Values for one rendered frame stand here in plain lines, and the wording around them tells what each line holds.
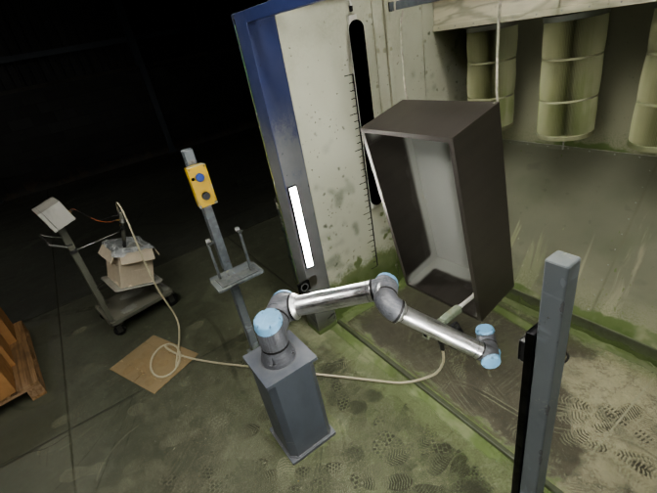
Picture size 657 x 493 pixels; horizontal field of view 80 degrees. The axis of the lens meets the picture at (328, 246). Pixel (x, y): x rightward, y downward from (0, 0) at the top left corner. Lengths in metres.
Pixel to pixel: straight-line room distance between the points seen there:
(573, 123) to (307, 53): 1.69
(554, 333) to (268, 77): 2.02
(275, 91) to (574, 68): 1.76
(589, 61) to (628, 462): 2.15
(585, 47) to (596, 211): 1.05
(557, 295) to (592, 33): 2.14
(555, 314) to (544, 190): 2.46
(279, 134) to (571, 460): 2.38
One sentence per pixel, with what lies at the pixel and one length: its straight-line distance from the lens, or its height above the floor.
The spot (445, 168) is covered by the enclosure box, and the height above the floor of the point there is 1.30.
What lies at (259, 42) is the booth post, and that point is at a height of 2.12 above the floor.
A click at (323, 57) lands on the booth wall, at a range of 2.70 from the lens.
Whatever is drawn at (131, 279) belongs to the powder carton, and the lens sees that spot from 4.02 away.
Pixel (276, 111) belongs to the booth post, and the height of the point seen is 1.75.
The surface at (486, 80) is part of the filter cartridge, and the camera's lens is 3.21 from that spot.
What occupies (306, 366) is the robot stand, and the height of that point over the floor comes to 0.62.
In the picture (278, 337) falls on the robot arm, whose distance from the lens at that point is 2.06.
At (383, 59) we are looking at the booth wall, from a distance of 3.01.
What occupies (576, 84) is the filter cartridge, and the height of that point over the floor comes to 1.59.
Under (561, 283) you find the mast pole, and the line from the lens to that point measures 0.93.
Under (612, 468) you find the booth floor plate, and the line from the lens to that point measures 2.60.
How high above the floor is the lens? 2.12
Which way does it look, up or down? 28 degrees down
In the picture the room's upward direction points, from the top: 11 degrees counter-clockwise
